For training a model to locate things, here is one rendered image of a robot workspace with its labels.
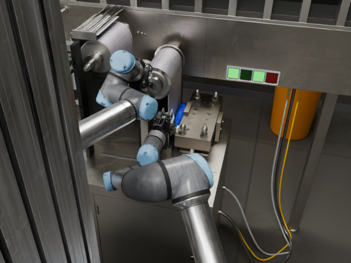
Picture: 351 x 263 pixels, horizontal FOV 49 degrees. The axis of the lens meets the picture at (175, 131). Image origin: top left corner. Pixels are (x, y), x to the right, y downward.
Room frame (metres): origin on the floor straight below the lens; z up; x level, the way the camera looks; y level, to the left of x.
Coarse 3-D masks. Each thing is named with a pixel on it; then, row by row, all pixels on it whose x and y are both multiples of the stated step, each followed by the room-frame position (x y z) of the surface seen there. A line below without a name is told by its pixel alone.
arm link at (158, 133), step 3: (150, 132) 1.22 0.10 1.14; (153, 132) 1.21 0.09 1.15; (156, 132) 1.21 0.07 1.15; (159, 132) 1.21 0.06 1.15; (147, 135) 1.21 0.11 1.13; (156, 135) 1.19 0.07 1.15; (159, 135) 1.20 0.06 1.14; (162, 135) 1.21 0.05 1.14; (162, 138) 1.19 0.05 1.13; (165, 138) 1.21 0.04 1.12; (162, 141) 1.18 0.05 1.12
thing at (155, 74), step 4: (152, 72) 1.41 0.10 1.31; (156, 72) 1.41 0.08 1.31; (156, 76) 1.40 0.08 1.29; (160, 76) 1.40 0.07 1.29; (164, 80) 1.39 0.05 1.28; (164, 84) 1.39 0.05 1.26; (164, 88) 1.39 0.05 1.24; (148, 92) 1.41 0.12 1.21; (160, 92) 1.40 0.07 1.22; (164, 92) 1.39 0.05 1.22; (152, 96) 1.41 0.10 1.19; (156, 96) 1.40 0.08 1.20
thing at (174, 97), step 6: (180, 78) 1.61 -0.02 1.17; (174, 84) 1.50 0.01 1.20; (180, 84) 1.62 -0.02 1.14; (174, 90) 1.50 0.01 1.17; (180, 90) 1.62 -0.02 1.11; (168, 96) 1.41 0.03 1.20; (174, 96) 1.50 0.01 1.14; (180, 96) 1.62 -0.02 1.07; (168, 102) 1.41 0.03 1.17; (174, 102) 1.51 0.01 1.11; (180, 102) 1.63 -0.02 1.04; (168, 108) 1.41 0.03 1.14; (174, 108) 1.51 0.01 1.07; (174, 114) 1.51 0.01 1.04
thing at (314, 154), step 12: (324, 96) 1.74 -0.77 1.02; (336, 96) 1.70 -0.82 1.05; (324, 108) 1.71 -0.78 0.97; (324, 120) 1.71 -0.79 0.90; (324, 132) 1.70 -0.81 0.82; (312, 144) 1.71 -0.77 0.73; (312, 156) 1.71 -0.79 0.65; (312, 168) 1.70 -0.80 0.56; (300, 180) 1.76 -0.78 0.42; (312, 180) 1.70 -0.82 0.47; (300, 192) 1.71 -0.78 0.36; (300, 204) 1.71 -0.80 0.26; (300, 216) 1.70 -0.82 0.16; (288, 228) 1.72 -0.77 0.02
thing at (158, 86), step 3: (153, 78) 1.39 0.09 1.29; (156, 78) 1.39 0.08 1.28; (153, 81) 1.39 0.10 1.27; (156, 81) 1.39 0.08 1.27; (159, 81) 1.39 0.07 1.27; (156, 84) 1.39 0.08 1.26; (159, 84) 1.39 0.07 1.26; (153, 87) 1.39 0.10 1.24; (156, 87) 1.39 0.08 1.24; (159, 87) 1.39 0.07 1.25; (147, 90) 1.40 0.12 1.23; (150, 90) 1.39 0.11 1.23; (153, 90) 1.39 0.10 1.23; (156, 90) 1.39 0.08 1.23; (159, 90) 1.39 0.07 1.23; (153, 93) 1.39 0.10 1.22; (156, 93) 1.39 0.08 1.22
